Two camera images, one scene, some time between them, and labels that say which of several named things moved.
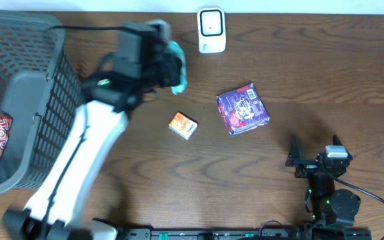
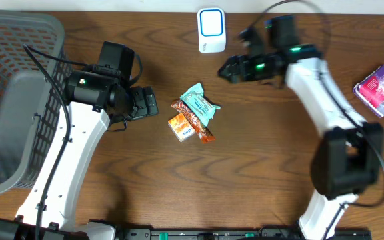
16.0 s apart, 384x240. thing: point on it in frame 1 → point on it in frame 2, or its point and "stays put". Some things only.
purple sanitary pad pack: (243, 109) → (383, 92)
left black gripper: (171, 71) → (144, 103)
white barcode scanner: (211, 30) stays put
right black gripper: (295, 157) → (247, 73)
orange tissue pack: (183, 125) stays put
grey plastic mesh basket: (25, 72) stays put
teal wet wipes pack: (176, 49) → (195, 99)
